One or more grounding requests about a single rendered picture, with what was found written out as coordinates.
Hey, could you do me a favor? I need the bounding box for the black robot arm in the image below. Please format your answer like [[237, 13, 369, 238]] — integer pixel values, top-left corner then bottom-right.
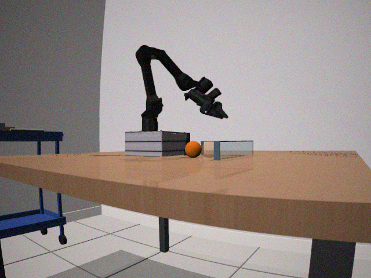
[[135, 45, 221, 131]]

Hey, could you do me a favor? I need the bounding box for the orange-brown ball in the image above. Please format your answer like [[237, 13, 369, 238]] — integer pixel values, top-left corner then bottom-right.
[[185, 141, 202, 158]]

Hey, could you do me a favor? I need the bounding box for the translucent orange ball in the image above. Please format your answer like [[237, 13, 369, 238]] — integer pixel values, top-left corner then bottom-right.
[[202, 141, 214, 158]]

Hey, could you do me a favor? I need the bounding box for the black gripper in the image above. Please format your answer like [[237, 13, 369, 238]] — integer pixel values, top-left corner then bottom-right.
[[196, 94, 228, 119]]

